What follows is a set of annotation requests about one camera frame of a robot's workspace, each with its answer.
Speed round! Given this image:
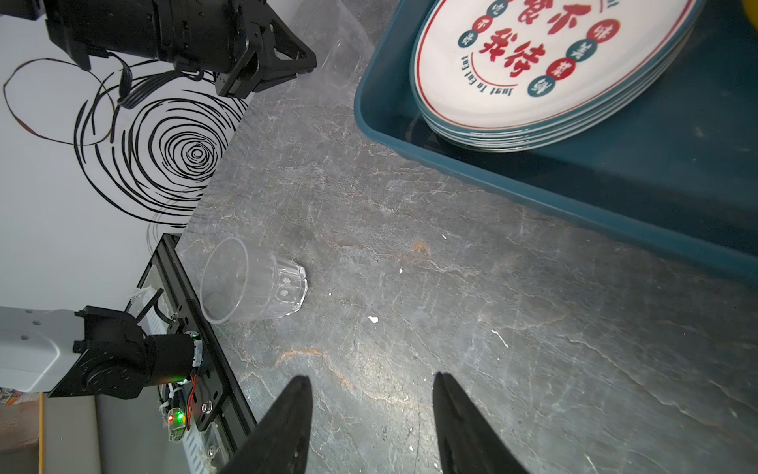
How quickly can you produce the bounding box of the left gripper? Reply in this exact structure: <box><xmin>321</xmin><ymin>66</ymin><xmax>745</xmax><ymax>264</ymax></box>
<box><xmin>1</xmin><ymin>0</ymin><xmax>317</xmax><ymax>99</ymax></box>

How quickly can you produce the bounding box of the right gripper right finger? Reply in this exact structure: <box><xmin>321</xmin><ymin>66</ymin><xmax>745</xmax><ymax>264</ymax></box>
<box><xmin>432</xmin><ymin>372</ymin><xmax>527</xmax><ymax>474</ymax></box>

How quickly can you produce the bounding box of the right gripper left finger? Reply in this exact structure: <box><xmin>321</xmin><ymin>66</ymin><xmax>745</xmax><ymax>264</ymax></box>
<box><xmin>221</xmin><ymin>375</ymin><xmax>313</xmax><ymax>474</ymax></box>

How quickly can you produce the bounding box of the green rimmed white plate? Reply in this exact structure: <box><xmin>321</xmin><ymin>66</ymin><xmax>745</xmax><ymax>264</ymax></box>
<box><xmin>420</xmin><ymin>28</ymin><xmax>694</xmax><ymax>153</ymax></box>

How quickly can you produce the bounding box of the yellow bowl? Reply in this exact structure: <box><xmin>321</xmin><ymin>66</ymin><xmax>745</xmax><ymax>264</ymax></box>
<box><xmin>741</xmin><ymin>0</ymin><xmax>758</xmax><ymax>31</ymax></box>

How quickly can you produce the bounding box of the teal plastic bin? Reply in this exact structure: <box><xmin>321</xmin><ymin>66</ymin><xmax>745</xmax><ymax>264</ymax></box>
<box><xmin>355</xmin><ymin>1</ymin><xmax>757</xmax><ymax>284</ymax></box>

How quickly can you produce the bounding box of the clear glass back left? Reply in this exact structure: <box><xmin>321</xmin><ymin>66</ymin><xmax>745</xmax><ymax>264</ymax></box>
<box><xmin>272</xmin><ymin>0</ymin><xmax>374</xmax><ymax>109</ymax></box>

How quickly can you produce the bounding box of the clear glass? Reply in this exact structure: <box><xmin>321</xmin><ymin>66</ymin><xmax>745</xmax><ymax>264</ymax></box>
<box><xmin>272</xmin><ymin>0</ymin><xmax>374</xmax><ymax>109</ymax></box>
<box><xmin>199</xmin><ymin>237</ymin><xmax>308</xmax><ymax>325</ymax></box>

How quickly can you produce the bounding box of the clear glass front left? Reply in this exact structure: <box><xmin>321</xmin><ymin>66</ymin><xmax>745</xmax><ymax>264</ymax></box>
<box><xmin>199</xmin><ymin>237</ymin><xmax>308</xmax><ymax>325</ymax></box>

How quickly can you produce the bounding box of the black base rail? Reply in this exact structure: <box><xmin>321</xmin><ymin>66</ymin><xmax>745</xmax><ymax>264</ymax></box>
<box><xmin>126</xmin><ymin>234</ymin><xmax>257</xmax><ymax>463</ymax></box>

